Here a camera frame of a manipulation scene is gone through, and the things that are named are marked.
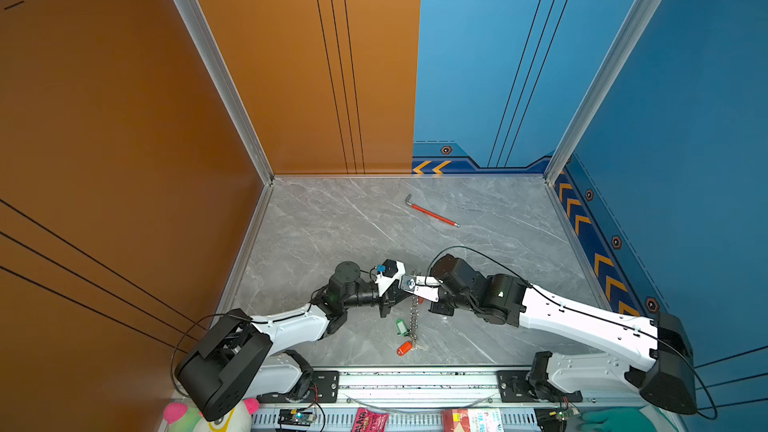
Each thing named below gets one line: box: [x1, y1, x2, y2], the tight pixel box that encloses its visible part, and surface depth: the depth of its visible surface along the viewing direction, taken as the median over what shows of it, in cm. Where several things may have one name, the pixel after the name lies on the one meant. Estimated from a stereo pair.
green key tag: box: [396, 318, 409, 336], surface depth 84 cm
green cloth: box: [579, 405, 656, 432], surface depth 69 cm
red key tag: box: [396, 341, 413, 357], surface depth 81 cm
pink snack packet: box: [351, 407, 390, 432], surface depth 70 cm
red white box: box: [441, 408, 505, 432], surface depth 67 cm
